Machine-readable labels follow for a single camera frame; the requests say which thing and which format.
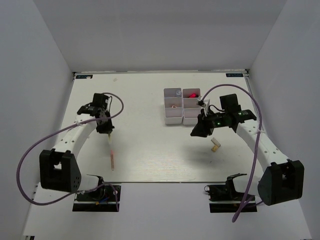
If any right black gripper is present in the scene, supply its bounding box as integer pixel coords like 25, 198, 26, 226
190, 108, 228, 138

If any orange thin highlighter pen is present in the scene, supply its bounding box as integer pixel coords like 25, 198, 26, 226
108, 134, 115, 171

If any pink black highlighter marker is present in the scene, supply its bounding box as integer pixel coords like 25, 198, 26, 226
189, 93, 199, 98

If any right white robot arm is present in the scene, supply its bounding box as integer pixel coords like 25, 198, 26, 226
190, 94, 305, 206

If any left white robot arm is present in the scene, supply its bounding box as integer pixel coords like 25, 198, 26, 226
39, 93, 114, 200

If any small tan eraser block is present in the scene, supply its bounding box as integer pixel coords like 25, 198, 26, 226
211, 137, 221, 152

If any right white compartment organizer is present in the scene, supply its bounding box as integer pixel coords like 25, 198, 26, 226
182, 88, 201, 126

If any white compartment organizer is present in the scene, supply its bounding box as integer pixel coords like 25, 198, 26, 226
163, 87, 183, 125
182, 88, 201, 126

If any left white compartment organizer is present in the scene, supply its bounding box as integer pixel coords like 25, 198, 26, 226
163, 87, 183, 125

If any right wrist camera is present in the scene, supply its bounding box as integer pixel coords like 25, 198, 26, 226
197, 98, 210, 114

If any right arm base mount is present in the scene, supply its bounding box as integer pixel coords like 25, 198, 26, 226
204, 184, 244, 214

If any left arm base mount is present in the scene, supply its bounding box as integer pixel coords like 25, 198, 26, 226
72, 184, 122, 213

